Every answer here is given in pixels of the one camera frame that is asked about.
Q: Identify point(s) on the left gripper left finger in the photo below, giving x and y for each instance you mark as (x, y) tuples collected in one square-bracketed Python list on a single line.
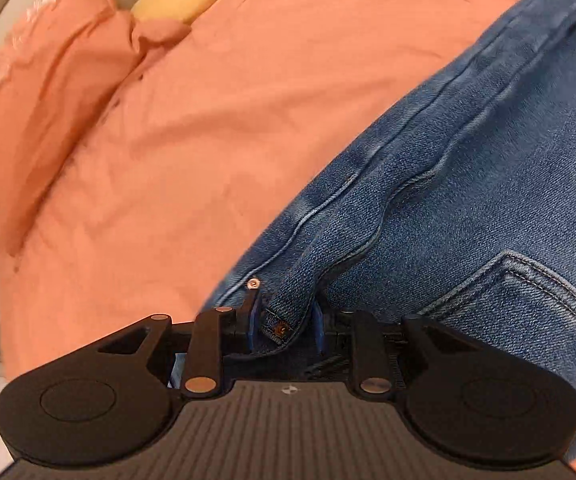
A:
[(189, 356)]

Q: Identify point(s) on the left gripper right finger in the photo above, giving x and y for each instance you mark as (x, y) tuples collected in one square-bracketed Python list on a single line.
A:
[(380, 360)]

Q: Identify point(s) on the blue denim jeans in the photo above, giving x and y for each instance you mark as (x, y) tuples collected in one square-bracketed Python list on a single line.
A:
[(458, 203)]

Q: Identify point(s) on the orange bed duvet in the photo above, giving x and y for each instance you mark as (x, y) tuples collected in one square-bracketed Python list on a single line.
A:
[(214, 139)]

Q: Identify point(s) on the orange pillow left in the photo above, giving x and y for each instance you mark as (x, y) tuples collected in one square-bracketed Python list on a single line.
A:
[(59, 68)]

